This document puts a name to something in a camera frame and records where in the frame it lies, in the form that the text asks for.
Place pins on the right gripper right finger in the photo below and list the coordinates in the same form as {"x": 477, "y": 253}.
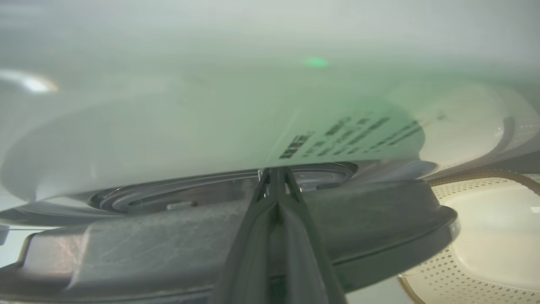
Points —
{"x": 308, "y": 261}

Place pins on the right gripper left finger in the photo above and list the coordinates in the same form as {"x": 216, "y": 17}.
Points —
{"x": 249, "y": 253}

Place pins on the white front-load washing machine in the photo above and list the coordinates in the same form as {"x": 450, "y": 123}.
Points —
{"x": 168, "y": 105}

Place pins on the dark round washer door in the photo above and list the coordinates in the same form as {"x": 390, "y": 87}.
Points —
{"x": 126, "y": 253}

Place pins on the cream perforated laundry basket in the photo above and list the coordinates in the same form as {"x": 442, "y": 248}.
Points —
{"x": 498, "y": 236}

